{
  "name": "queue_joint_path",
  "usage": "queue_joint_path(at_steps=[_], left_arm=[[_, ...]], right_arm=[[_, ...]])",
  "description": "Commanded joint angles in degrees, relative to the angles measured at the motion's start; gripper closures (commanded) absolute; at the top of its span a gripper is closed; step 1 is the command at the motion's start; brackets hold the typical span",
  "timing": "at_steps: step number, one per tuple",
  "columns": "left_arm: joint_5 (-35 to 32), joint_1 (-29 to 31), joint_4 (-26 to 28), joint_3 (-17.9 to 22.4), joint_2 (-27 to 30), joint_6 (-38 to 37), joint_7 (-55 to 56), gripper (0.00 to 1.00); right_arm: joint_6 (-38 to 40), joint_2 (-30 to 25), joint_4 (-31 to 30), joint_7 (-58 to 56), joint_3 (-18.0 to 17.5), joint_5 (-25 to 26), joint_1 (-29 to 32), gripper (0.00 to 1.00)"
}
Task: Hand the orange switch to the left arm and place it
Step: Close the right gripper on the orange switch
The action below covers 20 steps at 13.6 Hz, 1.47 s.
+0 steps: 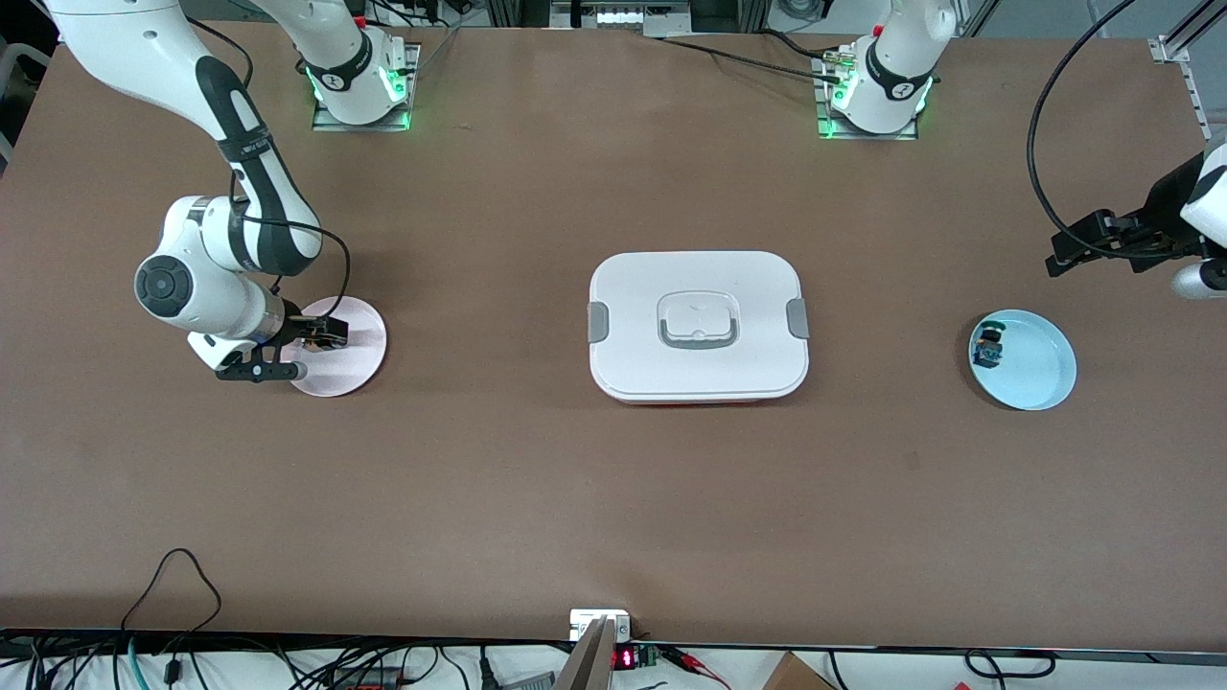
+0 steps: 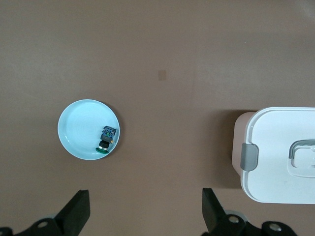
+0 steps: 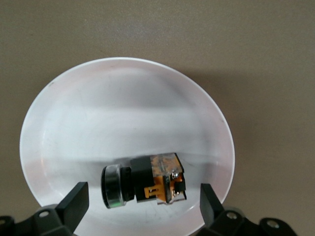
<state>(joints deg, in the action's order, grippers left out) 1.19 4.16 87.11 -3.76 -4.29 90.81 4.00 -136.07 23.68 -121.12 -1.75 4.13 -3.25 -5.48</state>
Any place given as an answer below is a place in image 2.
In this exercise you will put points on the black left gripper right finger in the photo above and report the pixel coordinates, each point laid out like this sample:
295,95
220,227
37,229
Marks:
214,214

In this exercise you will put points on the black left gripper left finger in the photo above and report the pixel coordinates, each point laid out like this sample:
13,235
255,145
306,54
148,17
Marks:
73,211

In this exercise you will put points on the light blue round plate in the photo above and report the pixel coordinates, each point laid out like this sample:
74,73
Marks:
78,127

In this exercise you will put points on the green push-button switch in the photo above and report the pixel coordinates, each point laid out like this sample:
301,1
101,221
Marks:
107,137

